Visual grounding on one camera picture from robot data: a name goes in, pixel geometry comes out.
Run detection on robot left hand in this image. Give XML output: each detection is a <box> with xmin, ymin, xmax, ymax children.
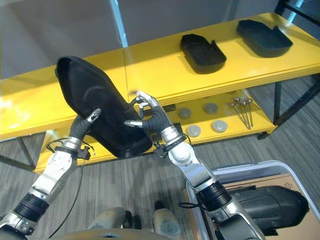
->
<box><xmin>62</xmin><ymin>108</ymin><xmax>102</xmax><ymax>150</ymax></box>

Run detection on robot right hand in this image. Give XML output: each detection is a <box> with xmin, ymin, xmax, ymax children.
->
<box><xmin>124</xmin><ymin>90</ymin><xmax>184</xmax><ymax>144</ymax></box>

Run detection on black sole-shaped part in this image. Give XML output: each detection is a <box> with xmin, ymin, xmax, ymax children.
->
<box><xmin>54</xmin><ymin>56</ymin><xmax>153</xmax><ymax>159</ymax></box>
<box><xmin>229</xmin><ymin>185</ymin><xmax>311</xmax><ymax>236</ymax></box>
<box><xmin>180</xmin><ymin>33</ymin><xmax>228</xmax><ymax>75</ymax></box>
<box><xmin>236</xmin><ymin>19</ymin><xmax>294</xmax><ymax>58</ymax></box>

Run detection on yellow shelf board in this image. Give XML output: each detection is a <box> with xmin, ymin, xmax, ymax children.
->
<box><xmin>0</xmin><ymin>12</ymin><xmax>320</xmax><ymax>141</ymax></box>
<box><xmin>34</xmin><ymin>87</ymin><xmax>278</xmax><ymax>175</ymax></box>

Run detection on grey plastic box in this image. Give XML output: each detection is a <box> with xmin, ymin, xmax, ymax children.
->
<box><xmin>186</xmin><ymin>159</ymin><xmax>320</xmax><ymax>240</ymax></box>

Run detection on black left wrist clamp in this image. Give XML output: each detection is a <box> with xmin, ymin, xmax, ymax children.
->
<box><xmin>54</xmin><ymin>145</ymin><xmax>91</xmax><ymax>161</ymax></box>

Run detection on black wrist clamp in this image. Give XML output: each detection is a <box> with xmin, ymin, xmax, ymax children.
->
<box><xmin>54</xmin><ymin>145</ymin><xmax>91</xmax><ymax>161</ymax></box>
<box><xmin>153</xmin><ymin>134</ymin><xmax>188</xmax><ymax>159</ymax></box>

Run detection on grey round disc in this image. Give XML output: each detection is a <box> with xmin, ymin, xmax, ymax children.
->
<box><xmin>178</xmin><ymin>107</ymin><xmax>193</xmax><ymax>119</ymax></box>
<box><xmin>186</xmin><ymin>124</ymin><xmax>202</xmax><ymax>138</ymax></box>
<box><xmin>203</xmin><ymin>102</ymin><xmax>219</xmax><ymax>115</ymax></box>
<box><xmin>212</xmin><ymin>120</ymin><xmax>228</xmax><ymax>133</ymax></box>

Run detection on black right wrist clamp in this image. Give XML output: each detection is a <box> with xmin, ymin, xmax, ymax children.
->
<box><xmin>153</xmin><ymin>134</ymin><xmax>188</xmax><ymax>159</ymax></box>

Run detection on long metal bolt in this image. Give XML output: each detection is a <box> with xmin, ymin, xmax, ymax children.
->
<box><xmin>233</xmin><ymin>97</ymin><xmax>249</xmax><ymax>126</ymax></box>
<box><xmin>228</xmin><ymin>102</ymin><xmax>251</xmax><ymax>130</ymax></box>
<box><xmin>246</xmin><ymin>98</ymin><xmax>255</xmax><ymax>126</ymax></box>
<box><xmin>241</xmin><ymin>99</ymin><xmax>252</xmax><ymax>125</ymax></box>

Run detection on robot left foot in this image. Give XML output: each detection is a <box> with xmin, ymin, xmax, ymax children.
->
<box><xmin>87</xmin><ymin>206</ymin><xmax>134</xmax><ymax>231</ymax></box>

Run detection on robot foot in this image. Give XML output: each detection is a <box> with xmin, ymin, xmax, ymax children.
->
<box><xmin>152</xmin><ymin>208</ymin><xmax>183</xmax><ymax>236</ymax></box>
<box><xmin>87</xmin><ymin>206</ymin><xmax>134</xmax><ymax>231</ymax></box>

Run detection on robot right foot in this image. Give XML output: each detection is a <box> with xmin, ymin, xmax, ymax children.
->
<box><xmin>152</xmin><ymin>208</ymin><xmax>183</xmax><ymax>236</ymax></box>

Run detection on silver robot body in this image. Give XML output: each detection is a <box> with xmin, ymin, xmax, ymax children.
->
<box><xmin>46</xmin><ymin>228</ymin><xmax>176</xmax><ymax>240</ymax></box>

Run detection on brown cardboard sheet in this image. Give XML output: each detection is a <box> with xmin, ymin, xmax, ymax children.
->
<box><xmin>221</xmin><ymin>172</ymin><xmax>302</xmax><ymax>192</ymax></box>

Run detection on black cable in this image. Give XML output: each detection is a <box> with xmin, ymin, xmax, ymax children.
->
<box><xmin>46</xmin><ymin>138</ymin><xmax>97</xmax><ymax>238</ymax></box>

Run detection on black shelf leg frame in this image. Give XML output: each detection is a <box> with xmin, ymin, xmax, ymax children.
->
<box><xmin>273</xmin><ymin>80</ymin><xmax>320</xmax><ymax>126</ymax></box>

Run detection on black metal rack frame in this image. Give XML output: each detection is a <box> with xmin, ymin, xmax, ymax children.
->
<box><xmin>273</xmin><ymin>0</ymin><xmax>320</xmax><ymax>42</ymax></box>

